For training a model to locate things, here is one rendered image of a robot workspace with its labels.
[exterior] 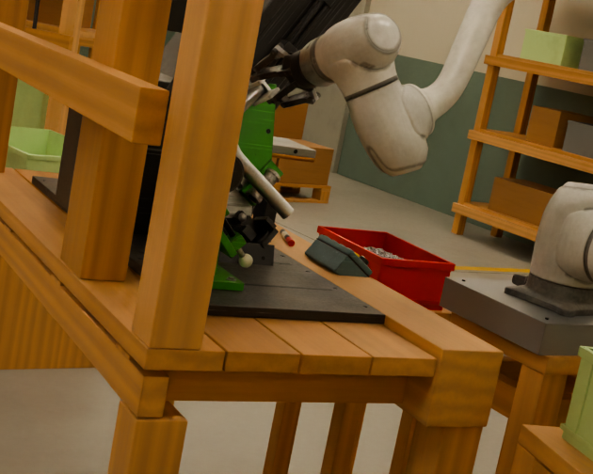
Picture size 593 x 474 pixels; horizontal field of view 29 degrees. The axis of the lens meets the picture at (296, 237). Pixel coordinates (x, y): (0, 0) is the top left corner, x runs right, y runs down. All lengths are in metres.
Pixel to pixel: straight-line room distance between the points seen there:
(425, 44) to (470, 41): 8.41
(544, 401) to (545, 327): 0.16
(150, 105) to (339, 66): 0.37
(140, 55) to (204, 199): 0.42
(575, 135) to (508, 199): 0.79
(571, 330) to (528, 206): 6.30
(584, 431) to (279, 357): 0.55
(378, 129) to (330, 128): 9.41
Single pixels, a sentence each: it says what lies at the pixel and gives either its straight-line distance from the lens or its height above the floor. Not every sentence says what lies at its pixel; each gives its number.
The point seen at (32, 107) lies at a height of 0.83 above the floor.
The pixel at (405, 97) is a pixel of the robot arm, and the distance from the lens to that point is 2.04.
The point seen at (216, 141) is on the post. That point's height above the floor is 1.22.
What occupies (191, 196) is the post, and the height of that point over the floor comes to 1.13.
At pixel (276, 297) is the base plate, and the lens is 2.21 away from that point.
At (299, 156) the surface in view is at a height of 1.11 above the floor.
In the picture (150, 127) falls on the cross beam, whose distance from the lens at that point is 1.84.
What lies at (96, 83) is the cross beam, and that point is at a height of 1.25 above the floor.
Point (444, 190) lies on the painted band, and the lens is 10.17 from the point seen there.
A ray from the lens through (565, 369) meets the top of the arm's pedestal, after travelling 2.47.
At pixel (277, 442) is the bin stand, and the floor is 0.34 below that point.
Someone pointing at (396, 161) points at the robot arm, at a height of 1.21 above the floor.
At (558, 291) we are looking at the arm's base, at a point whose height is 0.96.
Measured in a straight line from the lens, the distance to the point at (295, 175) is 9.08.
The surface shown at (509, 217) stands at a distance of 8.78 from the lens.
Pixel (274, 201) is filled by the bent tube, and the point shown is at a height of 1.06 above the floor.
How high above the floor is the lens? 1.43
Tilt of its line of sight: 11 degrees down
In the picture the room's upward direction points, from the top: 11 degrees clockwise
